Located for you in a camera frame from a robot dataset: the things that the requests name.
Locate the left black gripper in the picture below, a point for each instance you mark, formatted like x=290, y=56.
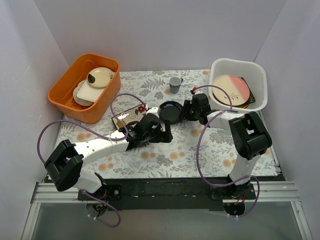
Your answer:
x=162, y=133

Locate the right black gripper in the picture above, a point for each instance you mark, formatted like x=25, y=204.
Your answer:
x=186, y=111

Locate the black round plate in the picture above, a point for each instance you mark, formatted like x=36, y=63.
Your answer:
x=170, y=111

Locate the pink and cream plate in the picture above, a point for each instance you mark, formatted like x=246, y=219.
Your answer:
x=235, y=87

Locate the black square floral plate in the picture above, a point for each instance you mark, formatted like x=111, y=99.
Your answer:
x=251, y=98

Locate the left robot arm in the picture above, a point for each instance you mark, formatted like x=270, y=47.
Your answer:
x=65, y=164

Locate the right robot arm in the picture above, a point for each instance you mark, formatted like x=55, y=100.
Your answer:
x=250, y=137

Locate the white plastic bin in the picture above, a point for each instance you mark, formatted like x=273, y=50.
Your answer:
x=253, y=74

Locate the orange plastic bin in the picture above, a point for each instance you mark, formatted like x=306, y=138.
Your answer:
x=61, y=94

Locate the floral table mat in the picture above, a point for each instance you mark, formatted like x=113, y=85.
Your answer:
x=177, y=159

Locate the grey ceramic cup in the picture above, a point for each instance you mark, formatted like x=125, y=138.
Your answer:
x=175, y=84

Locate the cream rectangular floral plate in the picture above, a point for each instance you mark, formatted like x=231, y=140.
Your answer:
x=134, y=114

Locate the cream round plate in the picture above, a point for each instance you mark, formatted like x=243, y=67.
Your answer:
x=80, y=101

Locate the beige round plate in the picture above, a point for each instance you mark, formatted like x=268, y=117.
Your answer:
x=100, y=77

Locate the white square plate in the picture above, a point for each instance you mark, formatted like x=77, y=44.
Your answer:
x=87, y=92

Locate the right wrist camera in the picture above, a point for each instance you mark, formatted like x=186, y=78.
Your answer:
x=196, y=91

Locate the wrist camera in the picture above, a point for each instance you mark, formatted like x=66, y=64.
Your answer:
x=152, y=111
x=196, y=91

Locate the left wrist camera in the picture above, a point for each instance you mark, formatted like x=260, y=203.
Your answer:
x=152, y=111

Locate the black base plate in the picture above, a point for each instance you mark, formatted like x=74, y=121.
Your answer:
x=170, y=194

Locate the aluminium frame rail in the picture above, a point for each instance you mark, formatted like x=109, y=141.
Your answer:
x=270, y=191

